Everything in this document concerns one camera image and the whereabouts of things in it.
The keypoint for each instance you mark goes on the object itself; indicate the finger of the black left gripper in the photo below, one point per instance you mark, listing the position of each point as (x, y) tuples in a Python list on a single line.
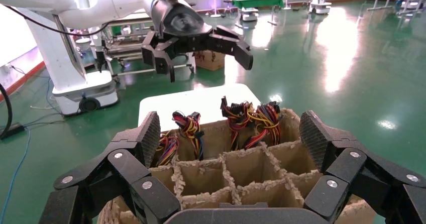
[(238, 49), (154, 56)]

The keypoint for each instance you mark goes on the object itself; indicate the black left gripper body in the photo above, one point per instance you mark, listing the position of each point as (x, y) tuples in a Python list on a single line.
[(181, 23)]

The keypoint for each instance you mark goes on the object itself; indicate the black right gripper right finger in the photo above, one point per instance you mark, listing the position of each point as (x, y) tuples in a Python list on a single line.
[(359, 182)]

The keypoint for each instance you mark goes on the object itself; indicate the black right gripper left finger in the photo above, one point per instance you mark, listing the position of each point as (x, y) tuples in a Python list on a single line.
[(100, 189)]

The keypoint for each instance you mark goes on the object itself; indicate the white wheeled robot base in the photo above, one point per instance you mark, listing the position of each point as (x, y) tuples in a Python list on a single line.
[(66, 69)]

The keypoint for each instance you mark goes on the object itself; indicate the metal wheeled rack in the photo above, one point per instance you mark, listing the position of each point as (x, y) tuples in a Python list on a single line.
[(129, 49)]

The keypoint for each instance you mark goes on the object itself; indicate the small brown cardboard box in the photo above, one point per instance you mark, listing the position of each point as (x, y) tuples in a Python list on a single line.
[(209, 61)]

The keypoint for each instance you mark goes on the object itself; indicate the small white table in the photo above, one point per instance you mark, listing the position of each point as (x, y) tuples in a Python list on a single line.
[(199, 99)]

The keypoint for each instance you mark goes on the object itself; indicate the black power adapter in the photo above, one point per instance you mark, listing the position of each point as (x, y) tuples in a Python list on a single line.
[(13, 130)]

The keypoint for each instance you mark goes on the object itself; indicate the cardboard box with dividers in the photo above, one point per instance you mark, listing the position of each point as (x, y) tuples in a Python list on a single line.
[(249, 169)]

